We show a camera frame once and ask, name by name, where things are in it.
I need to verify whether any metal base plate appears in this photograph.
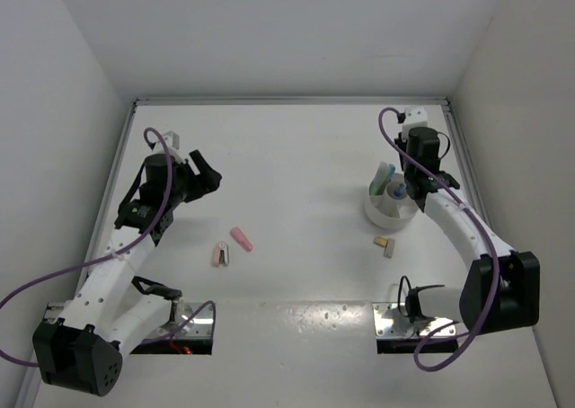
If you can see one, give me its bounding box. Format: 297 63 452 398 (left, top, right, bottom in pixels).
146 303 215 341
372 302 456 340

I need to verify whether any clear blue pen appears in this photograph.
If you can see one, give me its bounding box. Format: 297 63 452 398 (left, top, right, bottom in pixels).
393 183 407 200

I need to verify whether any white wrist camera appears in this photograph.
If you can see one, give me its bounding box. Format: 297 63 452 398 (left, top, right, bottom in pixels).
398 106 428 140
151 131 184 163

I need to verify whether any white round divided container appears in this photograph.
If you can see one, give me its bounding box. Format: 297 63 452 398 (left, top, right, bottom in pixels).
363 173 419 231

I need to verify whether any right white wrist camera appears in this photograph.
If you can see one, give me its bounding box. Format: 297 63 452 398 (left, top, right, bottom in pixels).
398 106 428 140

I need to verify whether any pink eraser case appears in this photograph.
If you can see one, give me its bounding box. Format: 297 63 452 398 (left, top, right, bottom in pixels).
230 226 253 252

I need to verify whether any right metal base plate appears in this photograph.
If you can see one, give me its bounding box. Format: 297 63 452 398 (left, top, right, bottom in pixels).
372 302 456 340

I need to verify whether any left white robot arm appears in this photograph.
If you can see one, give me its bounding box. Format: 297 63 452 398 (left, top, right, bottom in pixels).
32 150 222 396

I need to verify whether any blue highlighter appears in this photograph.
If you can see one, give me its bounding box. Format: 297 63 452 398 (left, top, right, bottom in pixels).
382 164 395 189

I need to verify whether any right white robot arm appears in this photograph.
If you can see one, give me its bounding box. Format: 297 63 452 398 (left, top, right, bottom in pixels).
394 126 540 334

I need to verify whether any yellow highlighter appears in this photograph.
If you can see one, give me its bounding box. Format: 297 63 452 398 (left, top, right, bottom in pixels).
369 182 381 196

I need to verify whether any green highlighter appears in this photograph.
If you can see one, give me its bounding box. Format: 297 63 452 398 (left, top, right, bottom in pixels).
370 161 388 188

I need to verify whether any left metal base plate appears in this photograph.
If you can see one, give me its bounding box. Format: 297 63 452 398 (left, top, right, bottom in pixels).
146 303 215 341

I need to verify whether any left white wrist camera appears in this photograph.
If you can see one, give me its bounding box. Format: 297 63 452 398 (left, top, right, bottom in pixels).
151 131 184 163

